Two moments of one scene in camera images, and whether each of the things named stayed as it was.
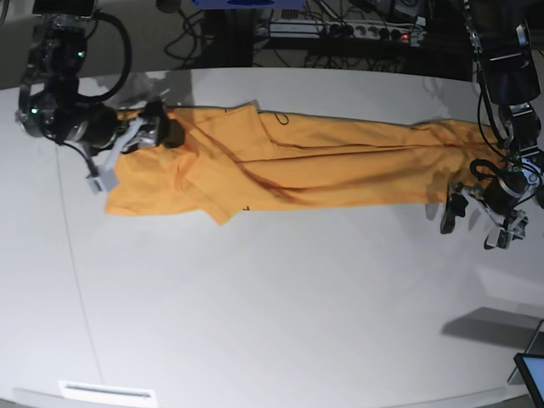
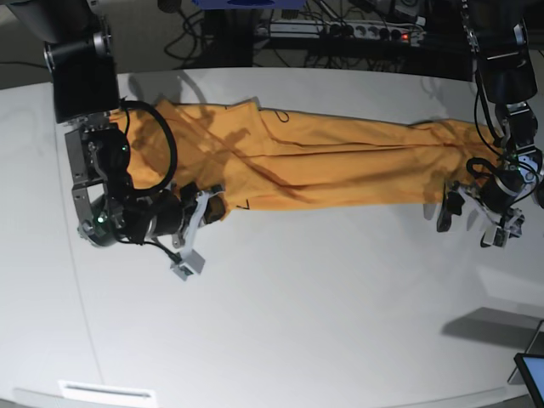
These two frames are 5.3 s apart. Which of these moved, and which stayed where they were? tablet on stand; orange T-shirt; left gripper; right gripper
Moved: left gripper
Stayed: right gripper; orange T-shirt; tablet on stand
